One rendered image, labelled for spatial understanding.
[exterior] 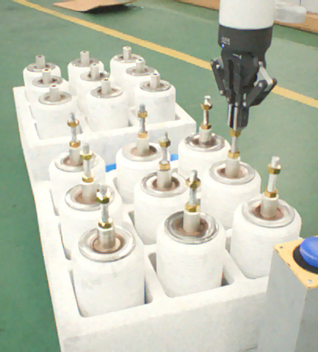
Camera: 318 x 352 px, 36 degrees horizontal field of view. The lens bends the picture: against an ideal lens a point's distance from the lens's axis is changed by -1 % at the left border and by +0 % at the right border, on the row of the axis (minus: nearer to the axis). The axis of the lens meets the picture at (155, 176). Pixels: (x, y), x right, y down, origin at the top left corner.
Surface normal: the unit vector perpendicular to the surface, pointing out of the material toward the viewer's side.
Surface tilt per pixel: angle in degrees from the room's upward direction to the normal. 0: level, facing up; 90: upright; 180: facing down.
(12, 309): 0
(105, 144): 90
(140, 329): 90
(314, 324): 90
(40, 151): 90
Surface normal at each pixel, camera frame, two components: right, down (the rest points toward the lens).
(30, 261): 0.00, -0.86
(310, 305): 0.30, 0.48
